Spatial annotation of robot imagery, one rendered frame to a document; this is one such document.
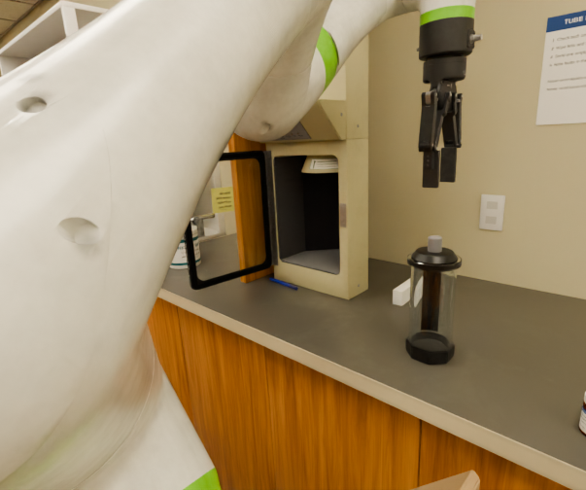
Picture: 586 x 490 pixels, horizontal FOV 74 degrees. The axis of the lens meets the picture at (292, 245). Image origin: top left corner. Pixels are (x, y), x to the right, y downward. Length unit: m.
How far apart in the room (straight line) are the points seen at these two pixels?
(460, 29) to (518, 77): 0.59
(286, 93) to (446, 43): 0.38
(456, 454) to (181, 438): 0.66
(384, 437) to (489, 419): 0.25
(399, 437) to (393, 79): 1.14
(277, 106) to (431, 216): 1.06
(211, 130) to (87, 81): 0.06
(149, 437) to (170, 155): 0.18
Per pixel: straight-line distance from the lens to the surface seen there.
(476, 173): 1.40
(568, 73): 1.35
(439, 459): 0.91
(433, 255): 0.83
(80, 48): 0.22
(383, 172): 1.54
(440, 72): 0.80
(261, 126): 0.51
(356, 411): 0.97
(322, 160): 1.19
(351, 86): 1.12
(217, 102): 0.23
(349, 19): 0.68
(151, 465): 0.28
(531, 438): 0.79
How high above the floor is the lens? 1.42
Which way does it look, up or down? 15 degrees down
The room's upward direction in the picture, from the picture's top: 3 degrees counter-clockwise
